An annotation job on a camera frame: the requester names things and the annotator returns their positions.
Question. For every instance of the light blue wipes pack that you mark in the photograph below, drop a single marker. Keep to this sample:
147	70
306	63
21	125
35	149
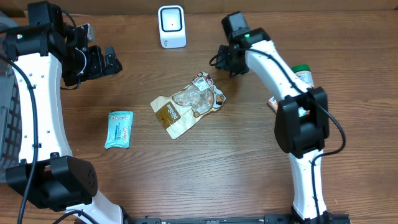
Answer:
119	129

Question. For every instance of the grey plastic mesh basket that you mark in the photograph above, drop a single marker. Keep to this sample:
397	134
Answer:
11	127

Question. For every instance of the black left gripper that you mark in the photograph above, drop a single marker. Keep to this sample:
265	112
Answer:
100	69

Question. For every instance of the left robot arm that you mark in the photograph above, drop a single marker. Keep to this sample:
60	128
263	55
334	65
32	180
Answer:
47	56

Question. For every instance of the green lid seasoning jar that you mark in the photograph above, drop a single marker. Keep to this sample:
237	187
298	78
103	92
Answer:
304	73

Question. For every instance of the orange small snack packet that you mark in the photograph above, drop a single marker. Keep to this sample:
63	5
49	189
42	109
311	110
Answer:
272	102

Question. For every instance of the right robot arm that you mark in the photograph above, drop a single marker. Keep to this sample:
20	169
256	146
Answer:
301	124

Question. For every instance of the white barcode scanner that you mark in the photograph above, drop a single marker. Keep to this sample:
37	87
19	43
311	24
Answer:
172	27

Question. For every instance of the beige brown snack bag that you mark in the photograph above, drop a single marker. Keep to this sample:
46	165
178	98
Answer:
182	110

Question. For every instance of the teal tissue pocket pack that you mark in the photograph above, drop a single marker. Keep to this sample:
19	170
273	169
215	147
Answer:
302	112

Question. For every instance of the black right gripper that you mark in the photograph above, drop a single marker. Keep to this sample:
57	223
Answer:
223	62

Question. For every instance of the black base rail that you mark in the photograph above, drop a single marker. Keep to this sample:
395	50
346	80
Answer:
267	219

